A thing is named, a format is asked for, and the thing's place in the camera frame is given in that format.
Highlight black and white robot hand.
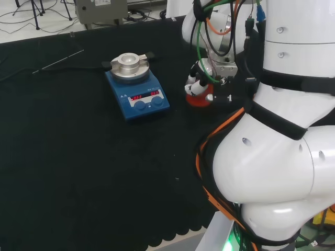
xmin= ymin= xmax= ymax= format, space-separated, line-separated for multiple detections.
xmin=184 ymin=60 xmax=260 ymax=104

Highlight blue-base heater with steel plate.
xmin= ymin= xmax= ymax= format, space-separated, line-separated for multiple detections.
xmin=101 ymin=51 xmax=171 ymax=123

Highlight grey robot mounting plate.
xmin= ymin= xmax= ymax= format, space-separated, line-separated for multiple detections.
xmin=194 ymin=211 xmax=236 ymax=251

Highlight grey metal box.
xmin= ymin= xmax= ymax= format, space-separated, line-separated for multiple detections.
xmin=74 ymin=0 xmax=129 ymax=30

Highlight black bench cloth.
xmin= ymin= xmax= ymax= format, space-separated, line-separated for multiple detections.
xmin=0 ymin=14 xmax=262 ymax=251

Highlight black tripod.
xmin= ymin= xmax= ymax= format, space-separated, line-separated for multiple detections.
xmin=14 ymin=0 xmax=46 ymax=30
xmin=60 ymin=0 xmax=74 ymax=20

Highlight orange robot cable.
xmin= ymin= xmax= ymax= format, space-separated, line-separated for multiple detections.
xmin=195 ymin=0 xmax=260 ymax=251

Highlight red flask support ring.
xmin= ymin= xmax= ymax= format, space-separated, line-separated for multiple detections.
xmin=185 ymin=86 xmax=214 ymax=109

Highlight green robot cable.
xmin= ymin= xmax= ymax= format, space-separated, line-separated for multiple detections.
xmin=196 ymin=0 xmax=263 ymax=85

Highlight black heater power cable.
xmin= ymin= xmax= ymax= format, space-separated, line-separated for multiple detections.
xmin=0 ymin=64 xmax=106 ymax=82

